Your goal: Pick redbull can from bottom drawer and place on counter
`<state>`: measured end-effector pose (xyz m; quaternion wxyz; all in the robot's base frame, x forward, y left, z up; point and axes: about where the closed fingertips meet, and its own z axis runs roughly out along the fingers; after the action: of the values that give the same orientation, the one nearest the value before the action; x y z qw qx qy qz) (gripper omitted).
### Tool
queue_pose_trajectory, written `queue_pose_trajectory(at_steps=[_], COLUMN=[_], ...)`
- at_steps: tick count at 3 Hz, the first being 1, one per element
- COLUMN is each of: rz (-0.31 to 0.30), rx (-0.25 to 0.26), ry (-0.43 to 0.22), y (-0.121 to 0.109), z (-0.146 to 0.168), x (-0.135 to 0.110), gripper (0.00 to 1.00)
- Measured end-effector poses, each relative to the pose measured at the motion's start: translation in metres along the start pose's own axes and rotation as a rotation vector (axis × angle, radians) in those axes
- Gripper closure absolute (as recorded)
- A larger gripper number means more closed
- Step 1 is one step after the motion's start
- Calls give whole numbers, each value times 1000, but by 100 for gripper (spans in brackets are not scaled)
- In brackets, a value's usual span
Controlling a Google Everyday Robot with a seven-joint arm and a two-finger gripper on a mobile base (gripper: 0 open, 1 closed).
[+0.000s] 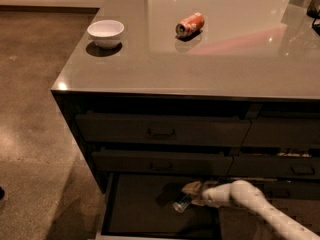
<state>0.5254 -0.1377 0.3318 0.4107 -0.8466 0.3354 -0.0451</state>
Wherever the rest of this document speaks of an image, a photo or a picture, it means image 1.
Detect top left drawer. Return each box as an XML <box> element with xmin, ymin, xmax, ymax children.
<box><xmin>76</xmin><ymin>112</ymin><xmax>251</xmax><ymax>147</ymax></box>

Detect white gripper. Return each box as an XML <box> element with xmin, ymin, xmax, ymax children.
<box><xmin>182</xmin><ymin>181</ymin><xmax>223</xmax><ymax>208</ymax></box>

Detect open bottom left drawer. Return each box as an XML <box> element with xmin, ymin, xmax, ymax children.
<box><xmin>96</xmin><ymin>173</ymin><xmax>222</xmax><ymax>240</ymax></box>

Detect white ceramic bowl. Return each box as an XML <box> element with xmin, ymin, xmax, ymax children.
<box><xmin>87</xmin><ymin>20</ymin><xmax>124</xmax><ymax>49</ymax></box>

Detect top right drawer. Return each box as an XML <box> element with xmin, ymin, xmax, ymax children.
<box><xmin>243</xmin><ymin>116</ymin><xmax>320</xmax><ymax>149</ymax></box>

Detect dark object counter corner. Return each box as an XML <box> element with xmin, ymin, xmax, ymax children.
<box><xmin>307</xmin><ymin>0</ymin><xmax>320</xmax><ymax>36</ymax></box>

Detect orange soda can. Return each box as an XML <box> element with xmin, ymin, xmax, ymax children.
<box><xmin>176</xmin><ymin>12</ymin><xmax>205</xmax><ymax>38</ymax></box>

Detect dark object floor edge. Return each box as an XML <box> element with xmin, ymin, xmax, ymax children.
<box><xmin>0</xmin><ymin>186</ymin><xmax>5</xmax><ymax>200</ymax></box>

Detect dark counter cabinet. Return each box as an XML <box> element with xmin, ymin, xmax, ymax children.
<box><xmin>52</xmin><ymin>0</ymin><xmax>320</xmax><ymax>187</ymax></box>

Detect middle left drawer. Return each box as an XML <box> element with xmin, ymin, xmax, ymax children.
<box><xmin>92</xmin><ymin>150</ymin><xmax>233</xmax><ymax>175</ymax></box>

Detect blue silver redbull can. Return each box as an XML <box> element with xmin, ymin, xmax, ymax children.
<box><xmin>173</xmin><ymin>192</ymin><xmax>192</xmax><ymax>213</ymax></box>

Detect middle right drawer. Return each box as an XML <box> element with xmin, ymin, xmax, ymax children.
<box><xmin>228</xmin><ymin>155</ymin><xmax>320</xmax><ymax>179</ymax></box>

